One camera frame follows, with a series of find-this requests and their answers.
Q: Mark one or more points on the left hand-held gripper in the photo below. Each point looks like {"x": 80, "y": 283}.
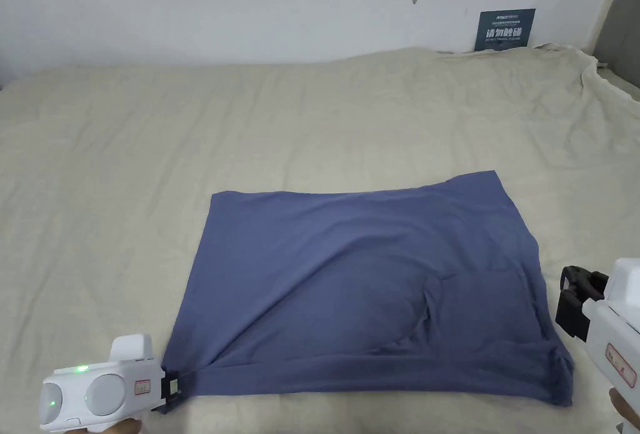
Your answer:
{"x": 100, "y": 391}

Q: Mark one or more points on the person's left hand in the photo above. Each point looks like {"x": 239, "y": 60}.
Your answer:
{"x": 125, "y": 426}

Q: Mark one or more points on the dark blue shirt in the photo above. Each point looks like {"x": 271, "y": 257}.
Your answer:
{"x": 350, "y": 264}

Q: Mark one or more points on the bed with beige sheet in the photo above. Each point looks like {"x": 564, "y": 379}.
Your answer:
{"x": 300, "y": 119}

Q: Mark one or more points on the dark blue sign card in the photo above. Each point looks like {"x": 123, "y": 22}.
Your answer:
{"x": 504, "y": 30}

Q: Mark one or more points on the grey padded headboard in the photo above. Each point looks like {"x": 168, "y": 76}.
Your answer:
{"x": 622, "y": 14}

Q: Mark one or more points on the person's right hand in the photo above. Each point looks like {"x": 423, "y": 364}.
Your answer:
{"x": 620, "y": 406}

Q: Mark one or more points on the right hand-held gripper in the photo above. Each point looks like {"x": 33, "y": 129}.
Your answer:
{"x": 620, "y": 334}

